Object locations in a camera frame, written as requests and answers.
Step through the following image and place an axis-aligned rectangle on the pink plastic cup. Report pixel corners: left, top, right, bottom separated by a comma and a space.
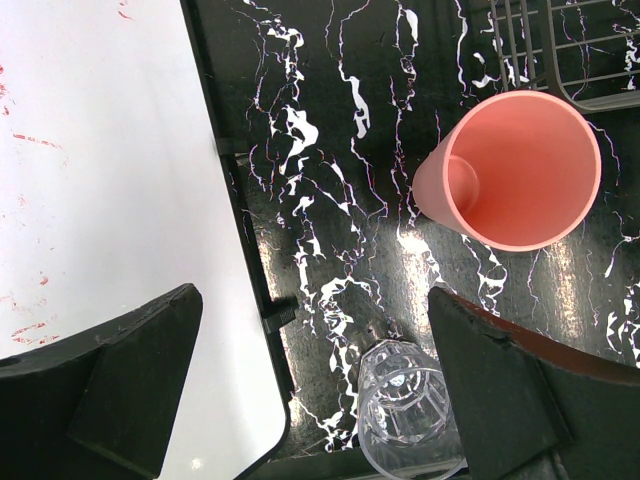
412, 90, 602, 252

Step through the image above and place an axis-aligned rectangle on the wire dish rack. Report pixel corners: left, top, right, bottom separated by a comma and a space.
488, 1, 639, 114

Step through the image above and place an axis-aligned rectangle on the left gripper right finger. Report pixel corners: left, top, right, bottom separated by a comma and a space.
428, 287, 639, 479

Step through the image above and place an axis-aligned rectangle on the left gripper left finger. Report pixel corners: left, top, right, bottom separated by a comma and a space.
1, 283, 203, 479

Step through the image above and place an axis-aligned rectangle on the white board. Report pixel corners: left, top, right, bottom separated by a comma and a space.
1, 1, 287, 479

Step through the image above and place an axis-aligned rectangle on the clear glass cup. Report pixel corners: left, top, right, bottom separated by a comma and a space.
357, 339, 467, 479

